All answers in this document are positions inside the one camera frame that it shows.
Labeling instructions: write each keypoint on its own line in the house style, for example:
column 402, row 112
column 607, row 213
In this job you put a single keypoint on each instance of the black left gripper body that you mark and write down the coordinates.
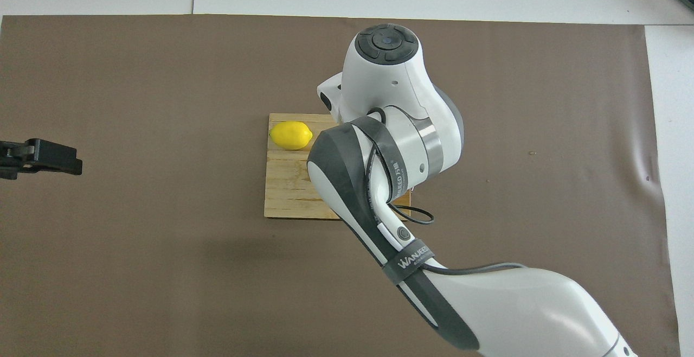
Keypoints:
column 11, row 156

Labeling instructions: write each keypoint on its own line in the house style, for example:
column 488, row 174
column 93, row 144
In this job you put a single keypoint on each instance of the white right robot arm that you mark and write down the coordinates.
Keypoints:
column 390, row 85

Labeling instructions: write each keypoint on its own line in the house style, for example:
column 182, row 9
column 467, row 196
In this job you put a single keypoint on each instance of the brown paper table mat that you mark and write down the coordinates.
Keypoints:
column 162, row 270

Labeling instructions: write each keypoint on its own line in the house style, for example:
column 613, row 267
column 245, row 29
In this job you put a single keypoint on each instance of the wooden cutting board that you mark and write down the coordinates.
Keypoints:
column 287, row 183

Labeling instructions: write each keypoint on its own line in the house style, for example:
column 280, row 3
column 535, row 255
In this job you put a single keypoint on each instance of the yellow lemon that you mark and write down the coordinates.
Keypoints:
column 291, row 135

